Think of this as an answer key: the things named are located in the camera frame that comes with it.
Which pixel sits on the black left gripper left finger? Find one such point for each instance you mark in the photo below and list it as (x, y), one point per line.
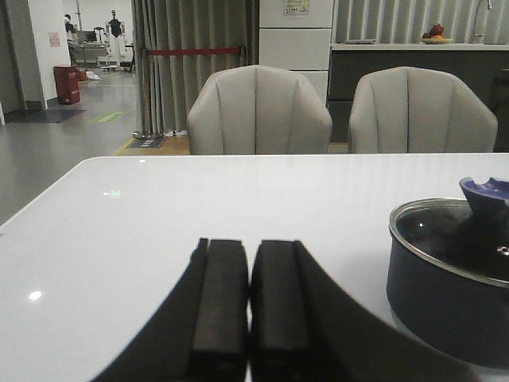
(199, 332)

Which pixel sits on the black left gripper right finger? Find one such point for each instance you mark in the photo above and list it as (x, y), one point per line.
(306, 328)

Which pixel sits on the glass lid with blue knob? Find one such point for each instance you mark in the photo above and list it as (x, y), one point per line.
(467, 237)

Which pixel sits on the dark blue saucepan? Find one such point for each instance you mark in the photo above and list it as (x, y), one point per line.
(459, 316)

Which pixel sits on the red barrier belt stanchion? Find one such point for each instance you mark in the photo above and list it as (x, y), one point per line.
(148, 131)

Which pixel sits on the left beige upholstered chair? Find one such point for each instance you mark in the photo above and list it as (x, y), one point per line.
(258, 109)

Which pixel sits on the beige upholstered chair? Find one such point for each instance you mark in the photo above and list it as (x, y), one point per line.
(418, 110)
(258, 109)

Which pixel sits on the right beige upholstered chair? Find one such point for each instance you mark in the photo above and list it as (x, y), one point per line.
(418, 110)

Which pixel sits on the grey curtain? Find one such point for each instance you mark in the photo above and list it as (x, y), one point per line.
(175, 82)

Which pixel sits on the red bin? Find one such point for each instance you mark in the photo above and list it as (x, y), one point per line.
(67, 84)

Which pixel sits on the white cabinet column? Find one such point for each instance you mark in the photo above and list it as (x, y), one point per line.
(296, 35)

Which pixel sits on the fruit plate on counter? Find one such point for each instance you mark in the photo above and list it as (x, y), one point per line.
(435, 36)

